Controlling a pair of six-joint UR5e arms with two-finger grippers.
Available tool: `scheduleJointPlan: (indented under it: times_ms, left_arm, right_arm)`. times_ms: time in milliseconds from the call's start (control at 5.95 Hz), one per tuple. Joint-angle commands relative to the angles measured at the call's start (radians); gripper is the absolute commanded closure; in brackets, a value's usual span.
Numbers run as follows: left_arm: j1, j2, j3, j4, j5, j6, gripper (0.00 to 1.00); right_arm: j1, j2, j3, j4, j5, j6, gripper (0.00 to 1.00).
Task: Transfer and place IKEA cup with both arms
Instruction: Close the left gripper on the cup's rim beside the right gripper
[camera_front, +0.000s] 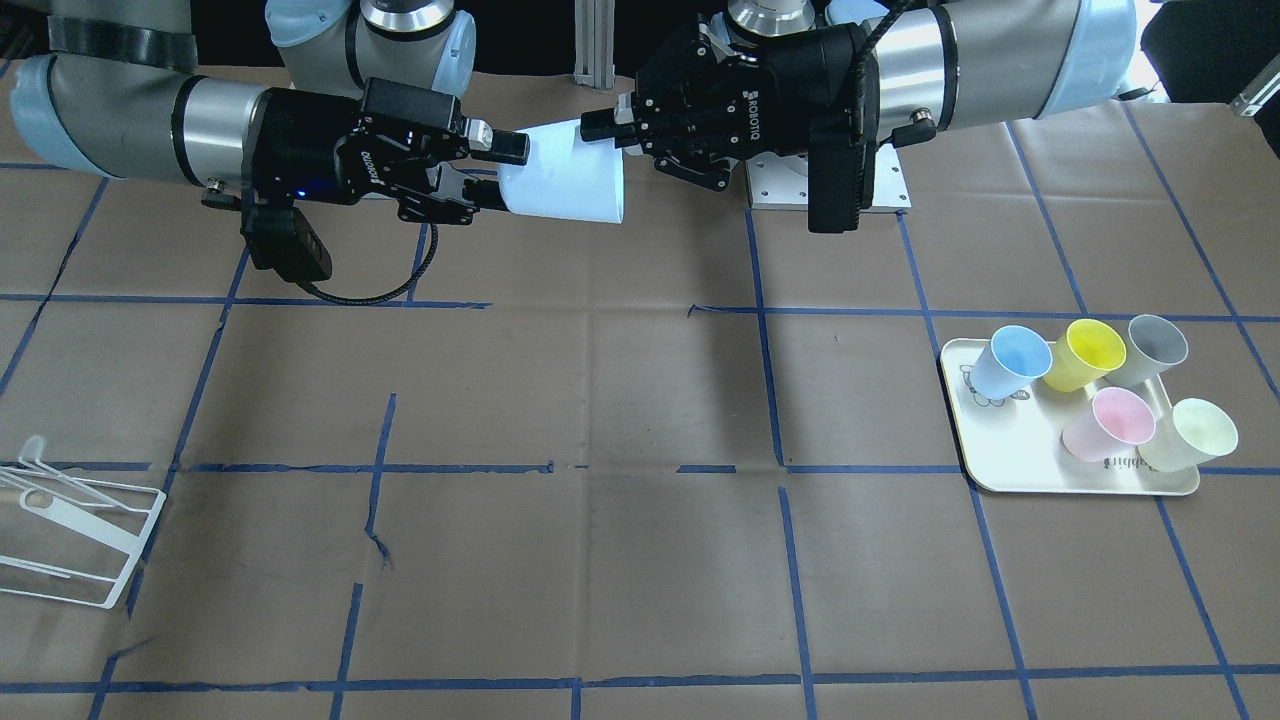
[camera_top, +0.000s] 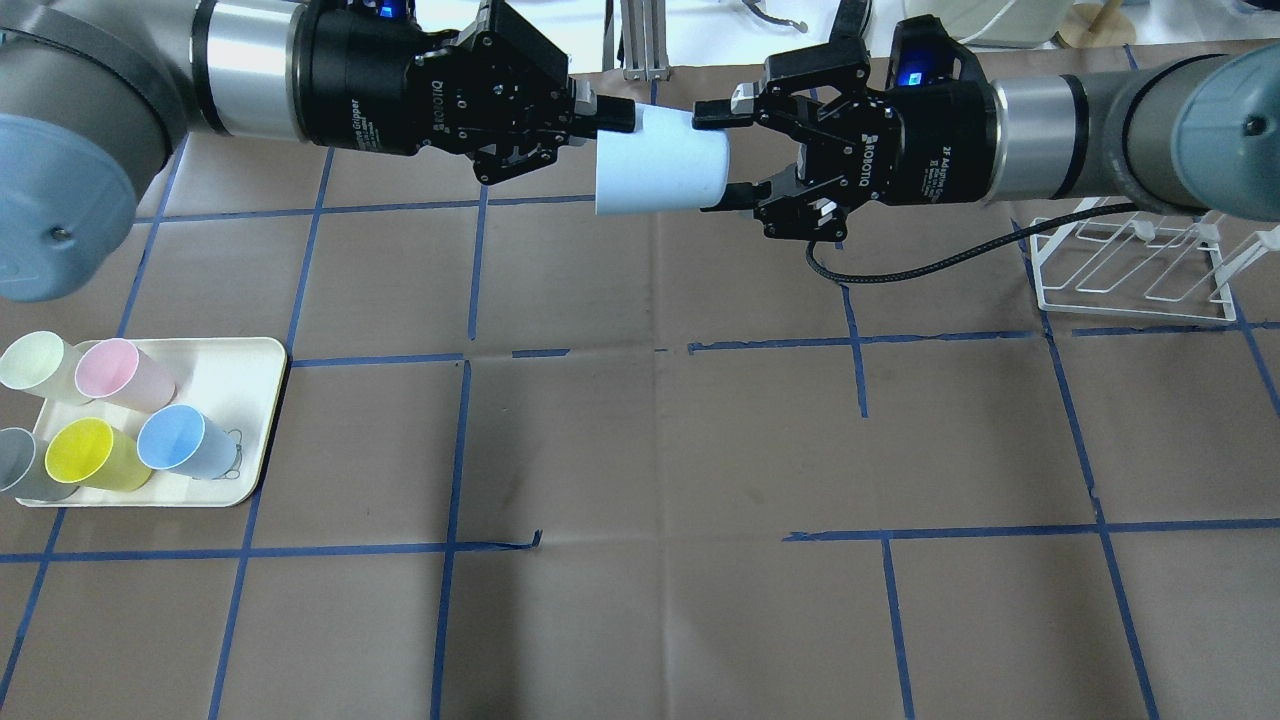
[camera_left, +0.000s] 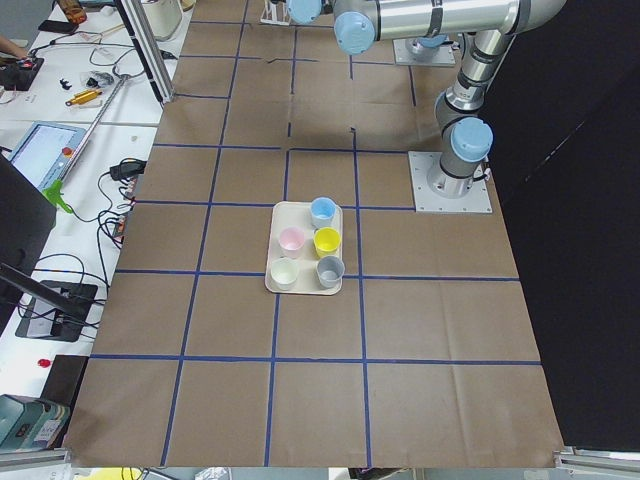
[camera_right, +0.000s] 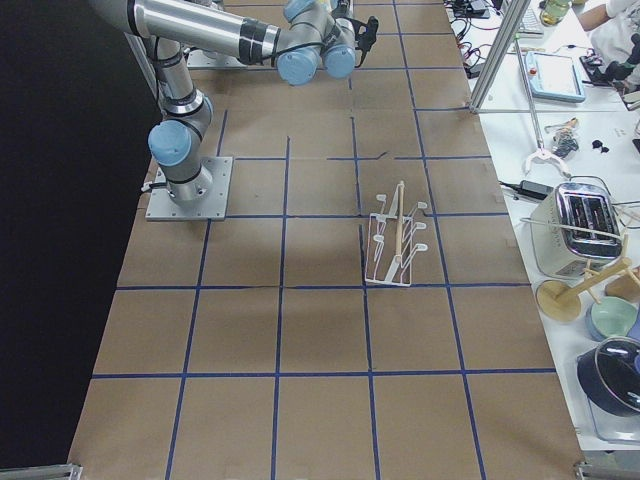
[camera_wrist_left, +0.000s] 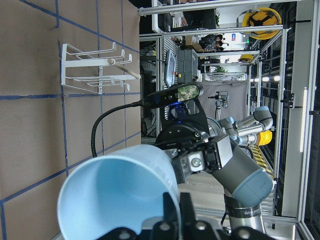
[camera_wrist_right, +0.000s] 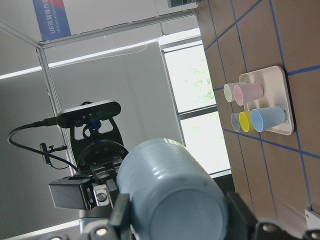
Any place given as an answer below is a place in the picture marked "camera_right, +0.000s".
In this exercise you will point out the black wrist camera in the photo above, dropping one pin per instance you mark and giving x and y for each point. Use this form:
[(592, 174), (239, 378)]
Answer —
[(369, 37)]

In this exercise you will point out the white wire cup rack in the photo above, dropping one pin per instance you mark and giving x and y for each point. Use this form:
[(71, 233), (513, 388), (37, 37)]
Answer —
[(390, 244)]

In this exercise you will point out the cream toaster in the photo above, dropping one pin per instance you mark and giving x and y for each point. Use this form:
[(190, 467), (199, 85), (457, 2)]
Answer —
[(574, 228)]

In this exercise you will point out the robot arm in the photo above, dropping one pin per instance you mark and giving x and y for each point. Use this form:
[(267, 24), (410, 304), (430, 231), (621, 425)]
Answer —
[(321, 34)]

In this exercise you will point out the green bowl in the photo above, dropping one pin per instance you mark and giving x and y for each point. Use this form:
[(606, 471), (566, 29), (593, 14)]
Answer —
[(611, 317)]

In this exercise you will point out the black power adapter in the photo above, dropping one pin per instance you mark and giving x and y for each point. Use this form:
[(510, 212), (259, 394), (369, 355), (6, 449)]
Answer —
[(529, 189)]

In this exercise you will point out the aluminium frame post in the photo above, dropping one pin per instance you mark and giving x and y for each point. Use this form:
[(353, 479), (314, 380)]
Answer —
[(505, 36)]

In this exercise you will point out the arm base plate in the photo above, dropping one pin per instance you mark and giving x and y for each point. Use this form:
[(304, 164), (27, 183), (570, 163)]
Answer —
[(198, 59), (205, 197)]

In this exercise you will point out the wooden mug tree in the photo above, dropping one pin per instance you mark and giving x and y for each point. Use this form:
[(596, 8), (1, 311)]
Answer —
[(561, 302)]

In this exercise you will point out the blue teach pendant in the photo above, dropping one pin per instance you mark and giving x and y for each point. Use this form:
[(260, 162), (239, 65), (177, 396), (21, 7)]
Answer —
[(553, 77)]

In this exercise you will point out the dark blue pot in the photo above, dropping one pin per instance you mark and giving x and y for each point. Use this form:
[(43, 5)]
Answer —
[(609, 375)]

